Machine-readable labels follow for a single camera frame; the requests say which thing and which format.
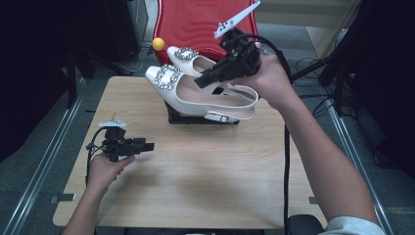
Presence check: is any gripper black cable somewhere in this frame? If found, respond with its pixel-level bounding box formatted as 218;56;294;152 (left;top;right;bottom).
228;32;295;235
85;126;111;185

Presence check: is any white heeled shoe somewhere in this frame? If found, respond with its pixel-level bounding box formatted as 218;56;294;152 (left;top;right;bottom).
144;63;260;124
165;45;236;94

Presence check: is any person's left hand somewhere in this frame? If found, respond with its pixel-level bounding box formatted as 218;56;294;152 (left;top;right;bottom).
85;153;136;197

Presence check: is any black metal stand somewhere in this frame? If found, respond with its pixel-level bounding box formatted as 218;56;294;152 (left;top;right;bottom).
65;45;99;111

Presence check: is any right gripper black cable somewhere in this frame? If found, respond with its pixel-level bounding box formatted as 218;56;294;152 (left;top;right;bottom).
228;32;295;235

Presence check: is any dark curtain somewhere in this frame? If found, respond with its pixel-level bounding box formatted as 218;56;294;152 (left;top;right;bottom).
339;0;415;179
0;0;71;163

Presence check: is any black tripod stand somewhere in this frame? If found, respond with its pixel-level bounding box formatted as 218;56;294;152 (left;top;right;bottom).
291;0;373;116

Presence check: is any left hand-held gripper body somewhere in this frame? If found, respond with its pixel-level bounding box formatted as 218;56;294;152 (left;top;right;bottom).
98;112;135;164

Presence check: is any metal floor rail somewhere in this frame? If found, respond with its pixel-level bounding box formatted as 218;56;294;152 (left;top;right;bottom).
326;104;395;235
0;77;87;235

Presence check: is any red and black shoe rack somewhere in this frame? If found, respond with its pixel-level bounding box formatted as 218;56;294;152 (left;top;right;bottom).
151;0;262;125

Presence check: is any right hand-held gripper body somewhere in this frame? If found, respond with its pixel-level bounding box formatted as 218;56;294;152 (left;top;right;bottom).
213;0;262;81

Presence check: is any thick black floor cable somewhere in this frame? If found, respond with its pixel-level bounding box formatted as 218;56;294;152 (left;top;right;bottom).
298;93;336;100

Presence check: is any beige wooden board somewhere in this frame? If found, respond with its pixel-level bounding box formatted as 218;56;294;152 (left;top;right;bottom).
304;0;363;61

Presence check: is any black cabinet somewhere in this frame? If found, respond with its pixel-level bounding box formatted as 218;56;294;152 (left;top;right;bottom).
69;0;150;65

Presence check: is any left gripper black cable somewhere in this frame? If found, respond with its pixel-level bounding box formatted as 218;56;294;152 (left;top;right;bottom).
85;126;111;185

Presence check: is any person's right hand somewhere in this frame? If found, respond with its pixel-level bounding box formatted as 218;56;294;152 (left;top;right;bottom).
233;53;300;112

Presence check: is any person's light grey shirt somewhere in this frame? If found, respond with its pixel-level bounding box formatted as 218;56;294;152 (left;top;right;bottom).
321;215;388;235

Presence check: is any white floor cable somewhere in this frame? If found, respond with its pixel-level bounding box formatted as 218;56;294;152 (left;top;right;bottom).
118;48;148;74

